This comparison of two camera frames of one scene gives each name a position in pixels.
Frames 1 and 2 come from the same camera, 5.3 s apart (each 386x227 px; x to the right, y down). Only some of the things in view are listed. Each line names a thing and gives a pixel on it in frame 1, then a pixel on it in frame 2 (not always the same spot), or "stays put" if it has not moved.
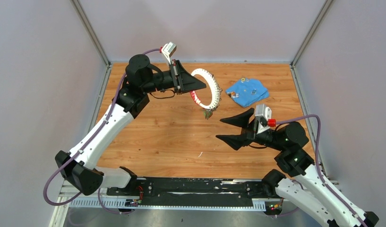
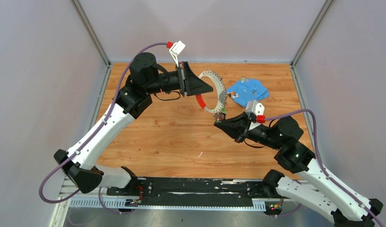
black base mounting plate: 195,191 stays put
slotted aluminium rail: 256,204 stays put
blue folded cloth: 247,91 stays put
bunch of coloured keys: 208,113 -> 220,116
